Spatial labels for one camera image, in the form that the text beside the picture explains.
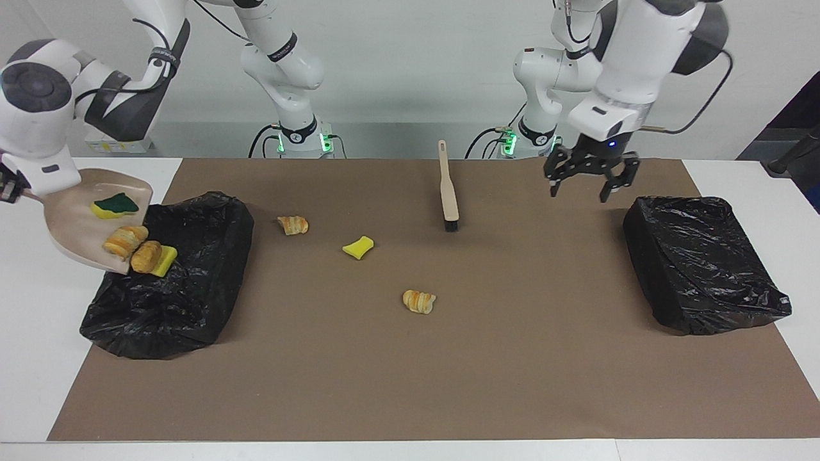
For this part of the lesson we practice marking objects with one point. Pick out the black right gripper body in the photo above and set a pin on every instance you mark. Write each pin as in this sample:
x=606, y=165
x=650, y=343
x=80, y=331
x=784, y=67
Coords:
x=6, y=179

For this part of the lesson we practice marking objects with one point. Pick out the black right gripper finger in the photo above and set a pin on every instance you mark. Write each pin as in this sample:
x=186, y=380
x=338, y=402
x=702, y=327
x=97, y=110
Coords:
x=22, y=189

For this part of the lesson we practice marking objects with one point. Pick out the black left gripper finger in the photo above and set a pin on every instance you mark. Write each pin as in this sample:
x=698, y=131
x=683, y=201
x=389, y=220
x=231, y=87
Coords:
x=554, y=169
x=618, y=179

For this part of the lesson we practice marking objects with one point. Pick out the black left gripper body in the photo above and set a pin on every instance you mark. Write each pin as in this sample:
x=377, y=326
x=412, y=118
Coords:
x=599, y=152

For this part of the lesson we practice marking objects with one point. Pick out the beige plastic dustpan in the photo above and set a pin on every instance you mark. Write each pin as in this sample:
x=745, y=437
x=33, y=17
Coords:
x=70, y=224

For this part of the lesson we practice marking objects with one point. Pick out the green and yellow sponge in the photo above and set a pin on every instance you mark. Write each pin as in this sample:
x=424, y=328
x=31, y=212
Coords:
x=118, y=203

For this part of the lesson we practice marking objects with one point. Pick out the beige hand brush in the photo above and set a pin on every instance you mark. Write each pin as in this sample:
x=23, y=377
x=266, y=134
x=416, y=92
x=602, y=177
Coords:
x=448, y=192

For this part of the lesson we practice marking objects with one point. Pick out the golden croissant piece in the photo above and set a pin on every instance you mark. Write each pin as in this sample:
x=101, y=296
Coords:
x=419, y=301
x=293, y=225
x=125, y=242

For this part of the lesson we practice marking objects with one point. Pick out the brown bread roll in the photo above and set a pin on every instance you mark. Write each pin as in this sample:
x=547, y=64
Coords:
x=146, y=257

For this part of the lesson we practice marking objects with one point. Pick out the yellow sponge piece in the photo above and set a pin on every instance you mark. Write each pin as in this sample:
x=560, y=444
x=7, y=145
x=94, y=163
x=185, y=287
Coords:
x=358, y=248
x=165, y=262

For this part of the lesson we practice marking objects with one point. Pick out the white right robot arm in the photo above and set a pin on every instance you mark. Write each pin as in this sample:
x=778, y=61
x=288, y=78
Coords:
x=282, y=64

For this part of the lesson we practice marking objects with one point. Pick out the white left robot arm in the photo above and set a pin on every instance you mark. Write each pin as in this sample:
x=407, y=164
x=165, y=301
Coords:
x=640, y=51

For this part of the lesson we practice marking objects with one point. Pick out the black bag lined bin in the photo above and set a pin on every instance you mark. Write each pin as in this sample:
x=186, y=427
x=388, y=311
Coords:
x=192, y=288
x=705, y=269

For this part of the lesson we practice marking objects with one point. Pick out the white power strip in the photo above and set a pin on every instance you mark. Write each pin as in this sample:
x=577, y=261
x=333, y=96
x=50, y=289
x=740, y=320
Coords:
x=122, y=147

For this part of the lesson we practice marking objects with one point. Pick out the black pole stand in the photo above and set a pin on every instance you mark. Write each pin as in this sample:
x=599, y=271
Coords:
x=778, y=166

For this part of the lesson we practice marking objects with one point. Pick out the brown paper table mat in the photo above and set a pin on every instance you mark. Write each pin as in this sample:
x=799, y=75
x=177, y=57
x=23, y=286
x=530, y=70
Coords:
x=320, y=384

